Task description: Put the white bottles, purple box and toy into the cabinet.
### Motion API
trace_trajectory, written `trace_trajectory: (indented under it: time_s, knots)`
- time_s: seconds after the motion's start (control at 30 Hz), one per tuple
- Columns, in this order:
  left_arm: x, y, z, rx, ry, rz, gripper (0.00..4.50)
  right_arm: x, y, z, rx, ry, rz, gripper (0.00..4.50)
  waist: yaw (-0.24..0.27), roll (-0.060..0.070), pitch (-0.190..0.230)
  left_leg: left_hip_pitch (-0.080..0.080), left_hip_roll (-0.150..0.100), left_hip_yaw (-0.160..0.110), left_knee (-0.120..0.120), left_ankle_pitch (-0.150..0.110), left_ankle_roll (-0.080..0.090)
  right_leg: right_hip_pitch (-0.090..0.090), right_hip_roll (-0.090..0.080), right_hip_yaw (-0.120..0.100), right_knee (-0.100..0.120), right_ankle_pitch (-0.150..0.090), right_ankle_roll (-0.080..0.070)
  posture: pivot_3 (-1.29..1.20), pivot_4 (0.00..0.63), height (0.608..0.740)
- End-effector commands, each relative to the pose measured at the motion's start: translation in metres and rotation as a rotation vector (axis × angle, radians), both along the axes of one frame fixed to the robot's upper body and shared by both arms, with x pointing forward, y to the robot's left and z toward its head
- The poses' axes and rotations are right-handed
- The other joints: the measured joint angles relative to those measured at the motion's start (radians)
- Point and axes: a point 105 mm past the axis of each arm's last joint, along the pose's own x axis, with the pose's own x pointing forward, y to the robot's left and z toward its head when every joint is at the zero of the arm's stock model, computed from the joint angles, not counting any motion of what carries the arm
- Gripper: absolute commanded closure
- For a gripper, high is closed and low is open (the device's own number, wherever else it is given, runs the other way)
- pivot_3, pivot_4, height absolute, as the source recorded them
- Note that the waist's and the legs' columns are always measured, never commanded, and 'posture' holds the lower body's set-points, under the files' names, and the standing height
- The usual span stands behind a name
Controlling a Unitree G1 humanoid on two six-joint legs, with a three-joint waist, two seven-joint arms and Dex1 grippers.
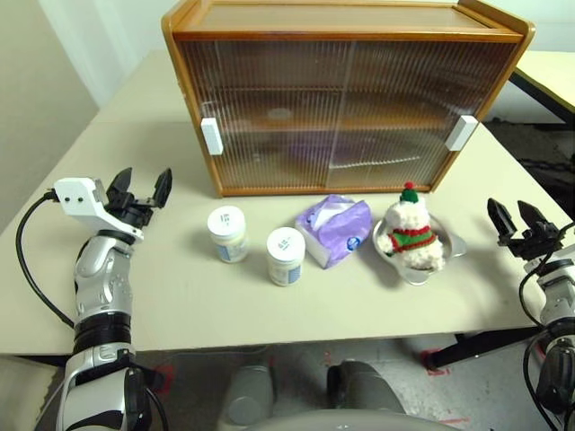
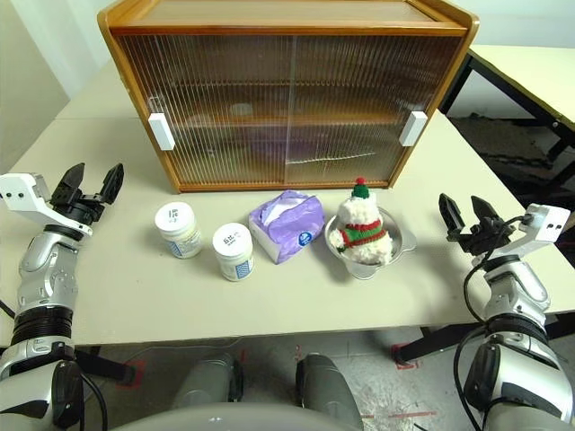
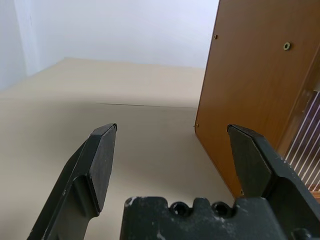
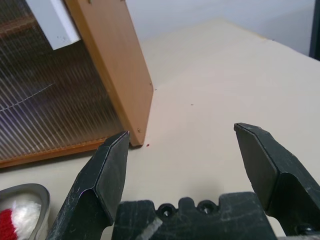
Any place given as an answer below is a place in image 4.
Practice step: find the wooden cabinet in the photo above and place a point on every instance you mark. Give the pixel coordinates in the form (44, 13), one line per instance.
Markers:
(117, 62)

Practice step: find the metal bowl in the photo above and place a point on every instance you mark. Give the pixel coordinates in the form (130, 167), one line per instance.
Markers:
(43, 200)

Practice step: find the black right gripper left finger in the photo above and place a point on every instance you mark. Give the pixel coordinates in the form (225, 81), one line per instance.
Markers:
(95, 180)

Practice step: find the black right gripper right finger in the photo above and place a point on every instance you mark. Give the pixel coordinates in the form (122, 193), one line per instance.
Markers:
(275, 160)

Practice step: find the white plush snowman toy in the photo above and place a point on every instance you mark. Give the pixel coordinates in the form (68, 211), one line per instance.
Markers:
(22, 217)

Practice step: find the ribbed clear sliding door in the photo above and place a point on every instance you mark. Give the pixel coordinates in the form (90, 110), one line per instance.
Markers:
(62, 100)

